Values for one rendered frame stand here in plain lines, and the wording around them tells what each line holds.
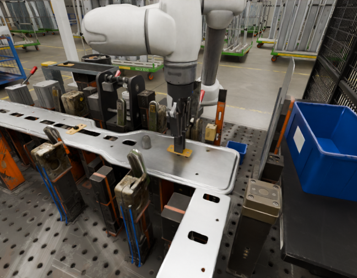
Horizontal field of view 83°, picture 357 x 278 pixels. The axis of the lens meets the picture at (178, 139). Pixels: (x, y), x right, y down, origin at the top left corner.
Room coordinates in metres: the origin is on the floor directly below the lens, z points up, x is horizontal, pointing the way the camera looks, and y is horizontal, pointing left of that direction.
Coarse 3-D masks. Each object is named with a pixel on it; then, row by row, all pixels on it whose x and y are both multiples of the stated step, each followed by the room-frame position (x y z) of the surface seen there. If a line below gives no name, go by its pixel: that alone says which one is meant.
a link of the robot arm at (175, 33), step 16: (160, 0) 0.55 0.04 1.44; (176, 0) 0.52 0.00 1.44; (192, 0) 0.53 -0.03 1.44; (160, 16) 0.52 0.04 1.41; (176, 16) 0.51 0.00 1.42; (192, 16) 0.52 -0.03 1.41; (160, 32) 0.51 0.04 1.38; (176, 32) 0.51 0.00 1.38; (192, 32) 0.52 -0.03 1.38; (160, 48) 0.52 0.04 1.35; (176, 48) 0.51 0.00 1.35; (192, 48) 0.52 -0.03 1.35
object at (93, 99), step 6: (90, 96) 0.92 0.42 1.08; (96, 96) 0.91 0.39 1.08; (90, 102) 0.90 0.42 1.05; (96, 102) 0.89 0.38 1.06; (90, 108) 0.91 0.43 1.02; (96, 108) 0.89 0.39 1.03; (96, 114) 0.89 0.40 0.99; (96, 120) 0.91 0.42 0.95; (96, 126) 0.91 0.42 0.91; (102, 126) 0.90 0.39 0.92; (108, 138) 0.90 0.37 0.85
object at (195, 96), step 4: (196, 80) 0.71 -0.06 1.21; (200, 80) 0.72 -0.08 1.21; (196, 84) 0.68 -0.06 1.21; (200, 84) 0.70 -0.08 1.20; (196, 88) 0.71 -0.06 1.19; (200, 88) 0.71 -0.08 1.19; (196, 92) 0.71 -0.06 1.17; (200, 92) 0.71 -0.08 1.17; (192, 96) 0.71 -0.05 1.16; (196, 96) 0.70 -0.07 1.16; (192, 100) 0.71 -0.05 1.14; (196, 100) 0.69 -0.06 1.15; (192, 104) 0.70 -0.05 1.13; (196, 104) 0.69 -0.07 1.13; (192, 108) 0.70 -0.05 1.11; (196, 108) 0.69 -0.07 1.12; (192, 112) 0.70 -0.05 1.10; (196, 112) 0.68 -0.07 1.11; (188, 116) 0.69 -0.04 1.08; (196, 116) 0.68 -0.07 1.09; (188, 120) 0.69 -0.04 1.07; (196, 120) 0.68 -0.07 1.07; (188, 124) 0.69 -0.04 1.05
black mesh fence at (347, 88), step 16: (336, 0) 1.51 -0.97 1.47; (352, 0) 1.25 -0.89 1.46; (336, 16) 1.44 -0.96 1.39; (336, 32) 1.32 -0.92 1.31; (352, 32) 1.06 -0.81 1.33; (320, 48) 1.49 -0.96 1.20; (336, 48) 1.20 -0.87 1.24; (352, 48) 0.93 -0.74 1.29; (320, 64) 1.38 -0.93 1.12; (352, 64) 0.90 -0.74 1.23; (320, 80) 1.27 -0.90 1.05; (336, 80) 0.96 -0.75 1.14; (352, 80) 0.83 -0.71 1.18; (304, 96) 1.48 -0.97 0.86; (336, 96) 0.91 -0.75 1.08; (352, 96) 0.73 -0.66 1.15
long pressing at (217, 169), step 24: (0, 120) 0.82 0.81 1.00; (24, 120) 0.82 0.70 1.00; (48, 120) 0.82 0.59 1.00; (72, 120) 0.82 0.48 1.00; (72, 144) 0.63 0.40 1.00; (96, 144) 0.63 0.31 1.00; (120, 144) 0.63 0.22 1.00; (168, 144) 0.63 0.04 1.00; (192, 144) 0.63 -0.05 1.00; (168, 168) 0.49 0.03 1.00; (192, 168) 0.49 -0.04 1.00; (216, 168) 0.49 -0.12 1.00; (216, 192) 0.39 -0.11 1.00
